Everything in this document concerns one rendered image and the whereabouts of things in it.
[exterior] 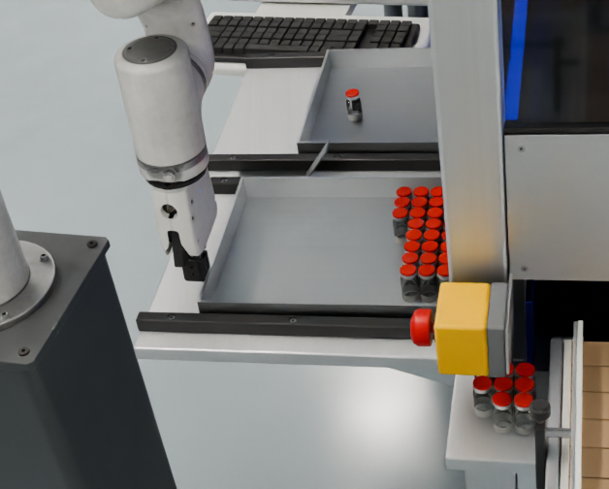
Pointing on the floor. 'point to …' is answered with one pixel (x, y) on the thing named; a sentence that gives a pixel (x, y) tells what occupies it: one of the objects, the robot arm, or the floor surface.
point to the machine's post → (472, 152)
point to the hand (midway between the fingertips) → (196, 265)
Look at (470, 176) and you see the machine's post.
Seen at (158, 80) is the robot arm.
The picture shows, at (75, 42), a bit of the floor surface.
